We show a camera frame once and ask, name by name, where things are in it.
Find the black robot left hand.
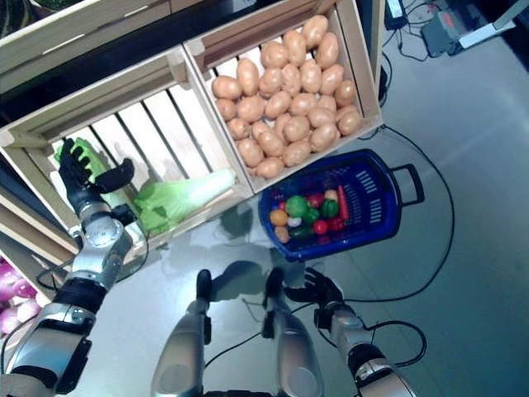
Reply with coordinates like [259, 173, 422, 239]
[55, 138, 136, 216]

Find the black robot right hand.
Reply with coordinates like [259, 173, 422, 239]
[284, 267, 345, 311]

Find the blue plastic shopping basket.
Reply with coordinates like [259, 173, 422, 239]
[258, 148, 426, 262]

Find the black robot right foot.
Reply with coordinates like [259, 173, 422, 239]
[264, 267, 285, 309]

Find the black robot foot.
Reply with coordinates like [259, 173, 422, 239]
[196, 268, 212, 305]
[264, 267, 285, 309]

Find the silver robot right leg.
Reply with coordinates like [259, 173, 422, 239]
[262, 305, 326, 397]

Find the silver robot leg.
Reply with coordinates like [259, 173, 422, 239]
[150, 299, 214, 397]
[262, 305, 326, 397]

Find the green round toy cabbage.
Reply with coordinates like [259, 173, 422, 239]
[285, 195, 310, 218]

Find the black robot left foot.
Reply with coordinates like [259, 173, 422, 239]
[196, 268, 212, 305]

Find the black robot pelvis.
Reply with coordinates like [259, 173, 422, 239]
[204, 388, 282, 397]

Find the silver robot left leg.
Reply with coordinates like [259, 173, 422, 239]
[150, 299, 214, 397]

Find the black round rack foot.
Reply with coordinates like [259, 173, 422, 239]
[378, 53, 393, 109]

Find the grey floor socket box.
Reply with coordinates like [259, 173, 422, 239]
[420, 10, 465, 58]

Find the black power adapter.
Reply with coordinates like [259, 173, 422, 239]
[384, 0, 408, 20]

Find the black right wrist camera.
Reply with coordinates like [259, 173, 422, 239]
[312, 308, 330, 332]

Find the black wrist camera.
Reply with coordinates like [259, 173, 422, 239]
[109, 204, 140, 227]
[312, 308, 330, 332]

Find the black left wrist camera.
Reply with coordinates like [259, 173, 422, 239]
[109, 204, 140, 227]

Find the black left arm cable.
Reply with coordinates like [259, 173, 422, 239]
[36, 225, 150, 293]

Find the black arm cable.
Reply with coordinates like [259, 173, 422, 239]
[36, 225, 150, 293]
[349, 318, 427, 367]

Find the thin black tether cable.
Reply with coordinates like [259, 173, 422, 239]
[204, 304, 316, 366]

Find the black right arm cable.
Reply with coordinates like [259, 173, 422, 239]
[349, 318, 427, 367]

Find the long black floor cable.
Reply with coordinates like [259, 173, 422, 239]
[288, 123, 456, 304]

